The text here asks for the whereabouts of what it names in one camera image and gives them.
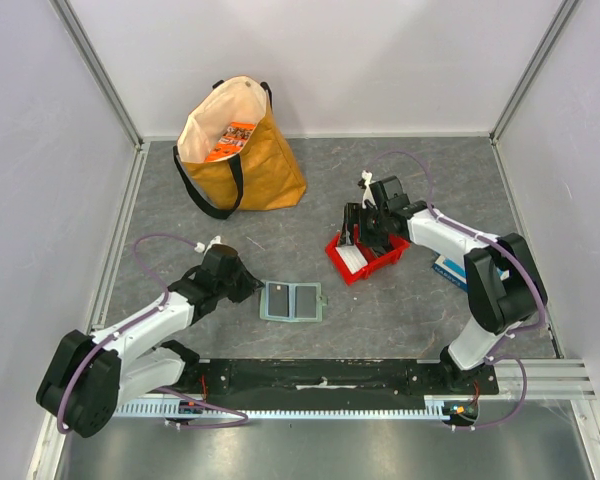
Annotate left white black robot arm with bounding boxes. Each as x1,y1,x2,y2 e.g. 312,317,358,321
36,244,264,438

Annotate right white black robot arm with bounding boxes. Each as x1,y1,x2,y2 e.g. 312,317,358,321
326,171,547,394

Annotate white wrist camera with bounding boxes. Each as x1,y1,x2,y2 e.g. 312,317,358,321
194,236,238,258
358,170,376,209

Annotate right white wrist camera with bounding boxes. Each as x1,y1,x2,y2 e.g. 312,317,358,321
358,170,376,209

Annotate blue razor package box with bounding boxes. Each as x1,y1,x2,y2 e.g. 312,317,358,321
432,255,468,292

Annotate mustard yellow tote bag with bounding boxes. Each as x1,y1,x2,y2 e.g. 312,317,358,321
172,76,307,220

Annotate grey slotted cable duct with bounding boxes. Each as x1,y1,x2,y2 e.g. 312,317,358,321
113,394,450,421

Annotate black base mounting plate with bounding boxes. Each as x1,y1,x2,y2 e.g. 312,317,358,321
176,358,499,396

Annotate left aluminium frame post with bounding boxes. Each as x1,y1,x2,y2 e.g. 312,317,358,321
49,0,144,149

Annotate white credit card stack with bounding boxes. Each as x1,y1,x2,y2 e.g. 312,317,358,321
336,245,368,274

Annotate aluminium frame post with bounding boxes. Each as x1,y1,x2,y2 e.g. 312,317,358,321
489,0,581,147
49,0,144,149

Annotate red plastic bin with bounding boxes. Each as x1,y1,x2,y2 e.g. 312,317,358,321
325,227,410,286

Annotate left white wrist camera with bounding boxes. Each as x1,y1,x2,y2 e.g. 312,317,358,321
194,236,238,258

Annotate right aluminium frame post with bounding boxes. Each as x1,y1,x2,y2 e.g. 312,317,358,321
489,0,581,147

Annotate orange printed box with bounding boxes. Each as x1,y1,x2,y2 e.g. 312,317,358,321
204,122,256,163

